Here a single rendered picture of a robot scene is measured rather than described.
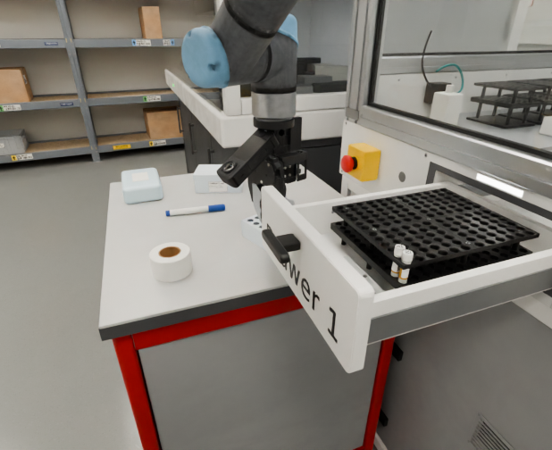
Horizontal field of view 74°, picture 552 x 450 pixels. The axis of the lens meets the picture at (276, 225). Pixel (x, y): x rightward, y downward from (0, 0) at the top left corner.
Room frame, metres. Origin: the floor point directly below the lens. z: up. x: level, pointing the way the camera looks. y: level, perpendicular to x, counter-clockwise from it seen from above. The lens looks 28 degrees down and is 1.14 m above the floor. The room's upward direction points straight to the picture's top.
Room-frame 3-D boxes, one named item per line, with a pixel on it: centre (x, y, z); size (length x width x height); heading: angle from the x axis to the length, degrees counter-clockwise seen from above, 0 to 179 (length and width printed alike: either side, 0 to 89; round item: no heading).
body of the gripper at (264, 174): (0.65, 0.00, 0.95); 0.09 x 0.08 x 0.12; 131
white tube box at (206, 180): (0.95, 0.15, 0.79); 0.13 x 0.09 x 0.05; 91
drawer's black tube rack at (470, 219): (0.48, -0.22, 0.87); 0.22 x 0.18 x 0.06; 110
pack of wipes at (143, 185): (0.91, 0.36, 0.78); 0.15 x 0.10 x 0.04; 21
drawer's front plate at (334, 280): (0.41, -0.03, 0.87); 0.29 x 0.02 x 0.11; 20
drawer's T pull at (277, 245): (0.40, -0.01, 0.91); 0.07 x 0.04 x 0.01; 20
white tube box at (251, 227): (0.68, 0.00, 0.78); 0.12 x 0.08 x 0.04; 131
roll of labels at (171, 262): (0.55, 0.19, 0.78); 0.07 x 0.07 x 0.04
